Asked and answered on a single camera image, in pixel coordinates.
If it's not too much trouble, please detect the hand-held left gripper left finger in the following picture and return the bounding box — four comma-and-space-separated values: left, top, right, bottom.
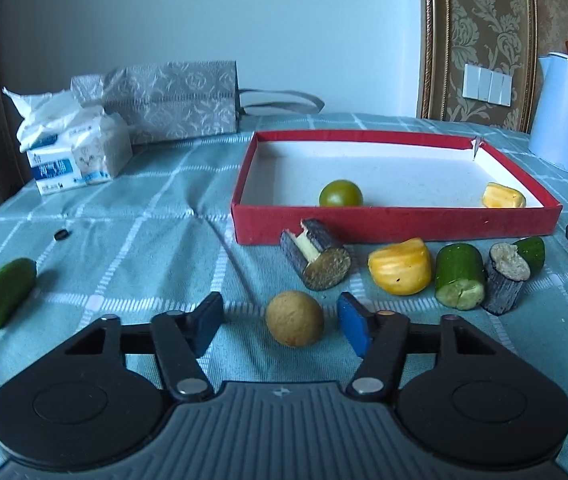
64, 291, 225, 402

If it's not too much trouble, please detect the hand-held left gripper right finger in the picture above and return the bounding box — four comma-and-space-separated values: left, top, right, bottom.
338, 291, 490, 402

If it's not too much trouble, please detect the green cucumber end piece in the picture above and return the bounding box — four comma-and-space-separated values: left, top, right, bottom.
512, 236, 546, 276

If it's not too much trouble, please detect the brown longan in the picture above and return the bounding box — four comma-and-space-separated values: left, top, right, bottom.
265, 291, 325, 348

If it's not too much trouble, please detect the red cardboard box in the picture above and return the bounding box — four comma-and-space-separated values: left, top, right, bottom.
230, 130, 563, 246

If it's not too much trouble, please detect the thick green cucumber piece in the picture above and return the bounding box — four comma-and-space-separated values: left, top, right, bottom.
435, 243, 487, 310

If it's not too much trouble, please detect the teal checked tablecloth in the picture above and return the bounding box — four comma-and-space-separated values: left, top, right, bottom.
0, 112, 568, 480

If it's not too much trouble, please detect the light blue electric kettle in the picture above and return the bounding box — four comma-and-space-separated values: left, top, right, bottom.
528, 51, 568, 176

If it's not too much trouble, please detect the green tomato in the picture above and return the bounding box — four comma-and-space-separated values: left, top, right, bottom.
319, 179, 364, 208

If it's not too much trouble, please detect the long green cucumber piece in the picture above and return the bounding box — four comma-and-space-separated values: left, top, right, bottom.
0, 258, 38, 330

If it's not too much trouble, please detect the white tissue pack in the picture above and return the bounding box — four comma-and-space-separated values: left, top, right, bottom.
2, 87, 133, 197

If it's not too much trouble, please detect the grey patterned gift bag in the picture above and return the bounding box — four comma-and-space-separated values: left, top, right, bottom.
71, 61, 325, 145

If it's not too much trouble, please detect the gold framed damask panel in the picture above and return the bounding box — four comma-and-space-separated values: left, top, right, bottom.
416, 0, 568, 136

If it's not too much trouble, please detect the white wall switch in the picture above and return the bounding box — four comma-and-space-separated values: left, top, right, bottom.
462, 63, 513, 107

